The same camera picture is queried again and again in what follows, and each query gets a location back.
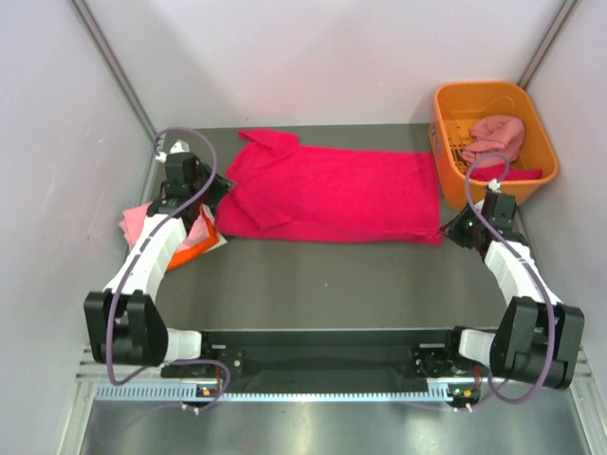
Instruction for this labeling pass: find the magenta t-shirt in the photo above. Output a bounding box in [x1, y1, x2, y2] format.
[216, 129, 442, 246]

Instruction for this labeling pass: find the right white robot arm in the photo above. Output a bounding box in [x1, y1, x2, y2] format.
[440, 190, 584, 390]

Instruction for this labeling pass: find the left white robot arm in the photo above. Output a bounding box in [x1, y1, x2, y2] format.
[83, 151, 231, 376]

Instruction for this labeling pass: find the magenta shirt in basket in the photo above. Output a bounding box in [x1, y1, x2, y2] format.
[469, 164, 543, 182]

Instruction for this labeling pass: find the folded light pink t-shirt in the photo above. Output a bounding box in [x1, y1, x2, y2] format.
[119, 203, 210, 252]

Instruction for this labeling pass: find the dusty pink shirt in basket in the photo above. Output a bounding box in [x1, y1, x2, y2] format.
[459, 115, 525, 164]

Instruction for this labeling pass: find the orange plastic basket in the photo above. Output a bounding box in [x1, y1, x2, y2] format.
[430, 82, 560, 210]

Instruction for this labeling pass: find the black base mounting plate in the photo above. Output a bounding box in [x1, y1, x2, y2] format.
[160, 331, 504, 394]

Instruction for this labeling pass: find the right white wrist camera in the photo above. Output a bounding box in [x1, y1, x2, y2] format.
[485, 179, 501, 193]

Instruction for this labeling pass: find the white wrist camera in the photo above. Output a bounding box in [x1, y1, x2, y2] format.
[485, 179, 501, 193]
[156, 140, 191, 163]

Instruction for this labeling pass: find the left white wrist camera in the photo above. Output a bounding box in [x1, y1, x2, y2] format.
[156, 140, 191, 163]

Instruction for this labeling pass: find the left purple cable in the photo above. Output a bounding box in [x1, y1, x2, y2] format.
[104, 126, 232, 413]

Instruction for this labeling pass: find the grey slotted cable duct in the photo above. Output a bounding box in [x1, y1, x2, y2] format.
[95, 383, 453, 403]

